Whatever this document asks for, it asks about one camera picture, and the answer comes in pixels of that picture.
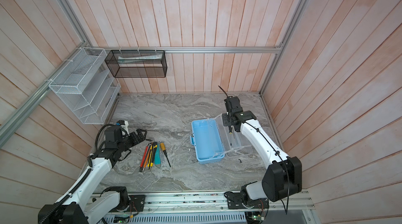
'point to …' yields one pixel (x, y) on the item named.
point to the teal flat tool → (157, 157)
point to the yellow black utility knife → (155, 146)
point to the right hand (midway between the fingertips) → (230, 116)
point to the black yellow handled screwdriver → (230, 132)
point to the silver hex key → (149, 140)
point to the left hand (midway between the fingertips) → (141, 136)
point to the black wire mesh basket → (137, 63)
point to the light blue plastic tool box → (213, 141)
